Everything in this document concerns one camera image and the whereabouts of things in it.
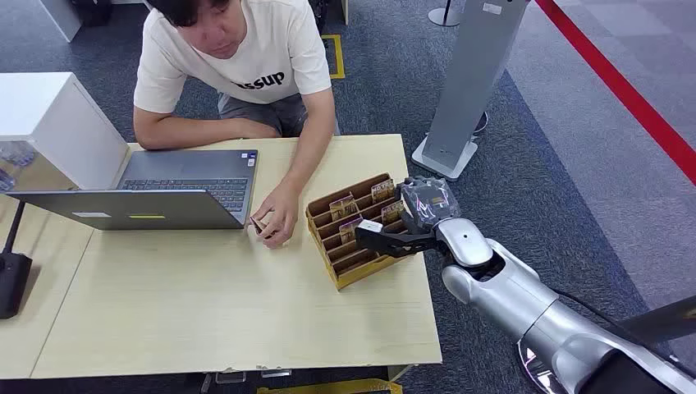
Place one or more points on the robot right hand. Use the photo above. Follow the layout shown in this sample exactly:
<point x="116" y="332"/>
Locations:
<point x="429" y="204"/>

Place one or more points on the person's left hand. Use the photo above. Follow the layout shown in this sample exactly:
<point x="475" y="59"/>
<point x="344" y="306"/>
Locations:
<point x="280" y="215"/>

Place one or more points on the small brown card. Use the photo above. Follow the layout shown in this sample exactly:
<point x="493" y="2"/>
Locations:
<point x="256" y="224"/>

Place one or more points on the person's right forearm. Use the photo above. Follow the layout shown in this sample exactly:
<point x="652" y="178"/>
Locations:
<point x="185" y="133"/>

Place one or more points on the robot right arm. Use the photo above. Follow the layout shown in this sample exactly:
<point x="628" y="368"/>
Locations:
<point x="522" y="299"/>

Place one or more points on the person's left forearm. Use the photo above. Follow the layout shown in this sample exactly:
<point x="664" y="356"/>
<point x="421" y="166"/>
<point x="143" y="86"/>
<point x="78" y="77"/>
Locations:
<point x="312" y="141"/>

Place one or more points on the gold printed card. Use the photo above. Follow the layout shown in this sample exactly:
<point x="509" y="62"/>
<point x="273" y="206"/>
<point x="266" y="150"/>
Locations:
<point x="342" y="207"/>
<point x="391" y="212"/>
<point x="383" y="190"/>
<point x="349" y="230"/>

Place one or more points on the cardboard card organizer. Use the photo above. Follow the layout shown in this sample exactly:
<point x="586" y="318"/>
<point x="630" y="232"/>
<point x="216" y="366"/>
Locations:
<point x="348" y="272"/>

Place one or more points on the person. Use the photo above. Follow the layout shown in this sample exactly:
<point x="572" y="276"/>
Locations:
<point x="244" y="54"/>

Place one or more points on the grey laptop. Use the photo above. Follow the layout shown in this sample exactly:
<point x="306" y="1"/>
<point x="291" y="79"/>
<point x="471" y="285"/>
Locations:
<point x="163" y="209"/>

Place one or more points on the grey kiosk pillar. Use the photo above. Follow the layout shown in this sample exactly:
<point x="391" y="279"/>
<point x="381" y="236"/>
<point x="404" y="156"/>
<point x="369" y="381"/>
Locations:
<point x="473" y="71"/>

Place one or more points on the yellow floor tape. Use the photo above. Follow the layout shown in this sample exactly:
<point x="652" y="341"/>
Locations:
<point x="337" y="388"/>

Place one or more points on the round grey stand base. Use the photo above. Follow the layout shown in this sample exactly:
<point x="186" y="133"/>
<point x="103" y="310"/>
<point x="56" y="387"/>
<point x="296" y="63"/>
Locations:
<point x="443" y="19"/>

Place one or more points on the white cabinet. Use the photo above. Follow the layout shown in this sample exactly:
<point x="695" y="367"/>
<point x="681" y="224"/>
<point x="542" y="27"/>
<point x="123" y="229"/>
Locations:
<point x="54" y="119"/>

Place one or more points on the dark grey bar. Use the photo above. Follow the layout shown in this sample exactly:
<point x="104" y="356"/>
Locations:
<point x="663" y="321"/>

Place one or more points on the black stand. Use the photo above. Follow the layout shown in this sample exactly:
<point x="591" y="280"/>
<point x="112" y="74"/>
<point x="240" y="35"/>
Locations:
<point x="13" y="283"/>

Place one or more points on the white furniture panel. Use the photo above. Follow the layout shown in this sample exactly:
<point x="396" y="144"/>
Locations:
<point x="60" y="16"/>

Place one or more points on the metal table bracket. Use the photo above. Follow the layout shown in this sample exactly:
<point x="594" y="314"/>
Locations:
<point x="230" y="377"/>
<point x="275" y="373"/>

